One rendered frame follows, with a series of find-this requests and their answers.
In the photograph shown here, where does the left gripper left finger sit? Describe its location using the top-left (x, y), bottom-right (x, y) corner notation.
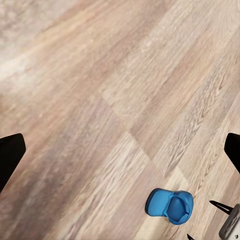
top-left (0, 133), bottom-right (26, 193)

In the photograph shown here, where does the sandal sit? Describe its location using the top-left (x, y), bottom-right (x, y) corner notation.
top-left (145, 188), bottom-right (194, 225)

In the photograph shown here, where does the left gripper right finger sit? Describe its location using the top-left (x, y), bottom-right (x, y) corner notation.
top-left (224, 133), bottom-right (240, 173)

